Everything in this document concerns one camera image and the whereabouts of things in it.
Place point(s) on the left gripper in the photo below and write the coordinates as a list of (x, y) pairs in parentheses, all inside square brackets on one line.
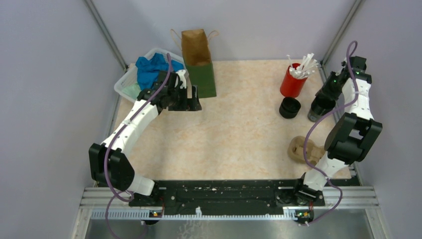
[(188, 104)]

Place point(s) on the stack of black lids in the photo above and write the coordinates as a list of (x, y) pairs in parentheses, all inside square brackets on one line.
[(289, 108)]

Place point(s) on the black coffee cup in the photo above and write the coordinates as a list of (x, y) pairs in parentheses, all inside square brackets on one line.
[(319, 107)]

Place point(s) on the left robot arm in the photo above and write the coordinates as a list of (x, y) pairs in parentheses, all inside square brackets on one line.
[(108, 160)]

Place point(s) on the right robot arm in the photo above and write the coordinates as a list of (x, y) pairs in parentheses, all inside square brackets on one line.
[(353, 135)]

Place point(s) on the blue cloth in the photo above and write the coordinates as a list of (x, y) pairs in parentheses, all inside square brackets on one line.
[(148, 70)]

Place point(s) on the green brown paper bag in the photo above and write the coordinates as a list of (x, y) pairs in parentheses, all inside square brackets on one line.
[(194, 46)]

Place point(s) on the light green cloth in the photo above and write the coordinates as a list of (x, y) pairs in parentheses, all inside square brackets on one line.
[(132, 91)]

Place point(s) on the white plastic basket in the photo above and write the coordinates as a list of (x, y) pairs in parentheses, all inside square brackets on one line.
[(130, 77)]

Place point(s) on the red cylindrical straw holder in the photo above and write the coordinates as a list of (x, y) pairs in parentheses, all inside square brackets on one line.
[(291, 86)]

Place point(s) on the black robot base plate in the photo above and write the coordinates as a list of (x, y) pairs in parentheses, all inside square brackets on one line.
[(227, 197)]

